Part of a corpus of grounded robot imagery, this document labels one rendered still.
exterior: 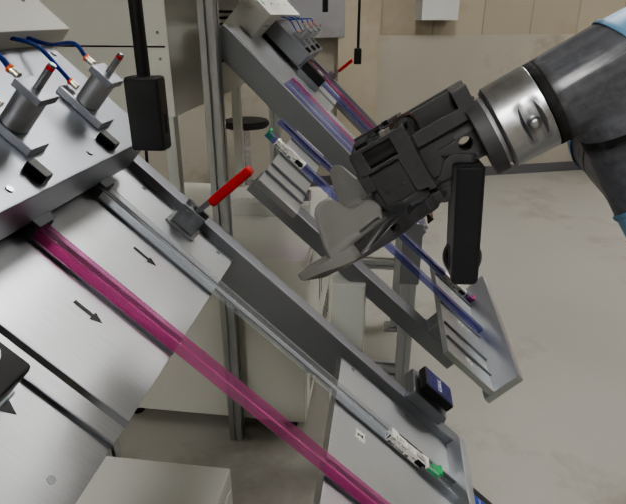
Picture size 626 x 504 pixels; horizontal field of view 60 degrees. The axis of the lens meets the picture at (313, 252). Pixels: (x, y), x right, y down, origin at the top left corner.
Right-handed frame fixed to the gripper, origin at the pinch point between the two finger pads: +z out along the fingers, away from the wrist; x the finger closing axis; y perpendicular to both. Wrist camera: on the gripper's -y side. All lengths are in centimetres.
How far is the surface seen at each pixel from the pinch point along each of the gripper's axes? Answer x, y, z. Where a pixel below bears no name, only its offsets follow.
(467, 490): 1.0, -33.8, -0.2
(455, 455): -5.1, -34.0, 0.7
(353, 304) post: -34.0, -22.2, 10.7
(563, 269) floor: -227, -142, -34
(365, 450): 4.7, -20.7, 5.6
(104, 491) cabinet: -3, -18, 47
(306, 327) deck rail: -8.0, -10.7, 8.9
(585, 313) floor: -180, -140, -31
